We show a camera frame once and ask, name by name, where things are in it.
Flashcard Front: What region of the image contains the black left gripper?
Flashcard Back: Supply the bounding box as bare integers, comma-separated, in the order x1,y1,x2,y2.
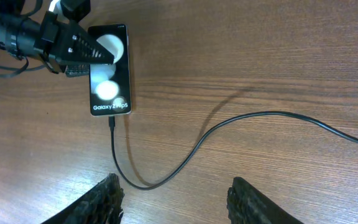
32,11,114,78

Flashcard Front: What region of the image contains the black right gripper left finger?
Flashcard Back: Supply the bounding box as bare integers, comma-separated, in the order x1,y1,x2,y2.
44,173,124,224

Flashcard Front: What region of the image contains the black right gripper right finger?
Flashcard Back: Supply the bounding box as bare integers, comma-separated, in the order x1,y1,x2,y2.
227,177,303,224

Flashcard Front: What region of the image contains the black Galaxy smartphone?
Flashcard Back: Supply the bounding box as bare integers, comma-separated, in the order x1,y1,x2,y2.
88,24,132,116

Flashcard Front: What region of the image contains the black USB charging cable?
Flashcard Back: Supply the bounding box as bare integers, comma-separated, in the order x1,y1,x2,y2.
108,111,358,191

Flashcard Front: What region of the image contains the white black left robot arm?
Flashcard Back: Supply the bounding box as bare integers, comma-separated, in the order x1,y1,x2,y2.
0,0,114,77

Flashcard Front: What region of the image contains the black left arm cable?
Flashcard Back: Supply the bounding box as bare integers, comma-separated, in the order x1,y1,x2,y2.
0,43,48,79

